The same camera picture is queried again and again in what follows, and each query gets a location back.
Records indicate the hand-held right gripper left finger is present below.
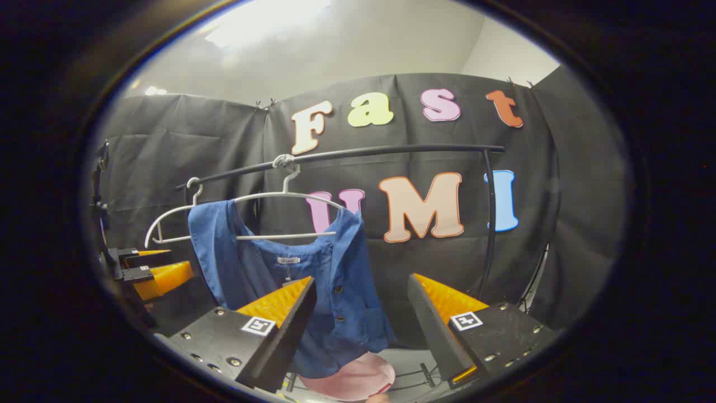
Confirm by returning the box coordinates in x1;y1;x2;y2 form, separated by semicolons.
154;276;317;393

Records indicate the pink laundry hamper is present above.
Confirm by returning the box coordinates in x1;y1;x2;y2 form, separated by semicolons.
299;352;397;402

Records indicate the black backdrop cloth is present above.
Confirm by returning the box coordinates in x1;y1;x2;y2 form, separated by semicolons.
95;72;630;348

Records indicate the blue button shirt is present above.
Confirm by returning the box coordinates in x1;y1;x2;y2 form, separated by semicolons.
187;200;398;378

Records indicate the black metal clothes rack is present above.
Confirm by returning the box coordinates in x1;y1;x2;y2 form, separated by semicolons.
176;144;506;392

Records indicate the white clothes hanger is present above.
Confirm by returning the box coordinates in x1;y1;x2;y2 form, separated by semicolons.
221;154;346;242
144;177;203;249

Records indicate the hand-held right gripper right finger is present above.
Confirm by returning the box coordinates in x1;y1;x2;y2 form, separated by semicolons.
407;273;560;390

